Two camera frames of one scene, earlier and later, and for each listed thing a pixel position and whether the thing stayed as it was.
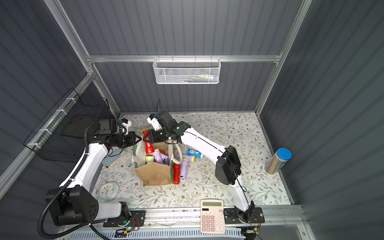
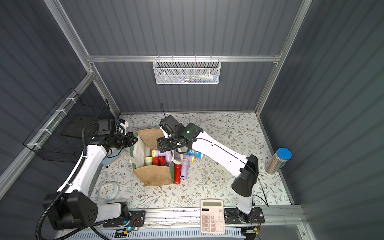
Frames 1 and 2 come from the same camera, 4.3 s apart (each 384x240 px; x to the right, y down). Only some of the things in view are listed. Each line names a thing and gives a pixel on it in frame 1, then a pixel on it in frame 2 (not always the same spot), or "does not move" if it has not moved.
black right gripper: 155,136 -> 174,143
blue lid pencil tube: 278,160 does not move
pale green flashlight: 149,159 does not move
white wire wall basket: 187,70 does not move
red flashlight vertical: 149,147 -> 161,161
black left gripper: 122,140 does not move
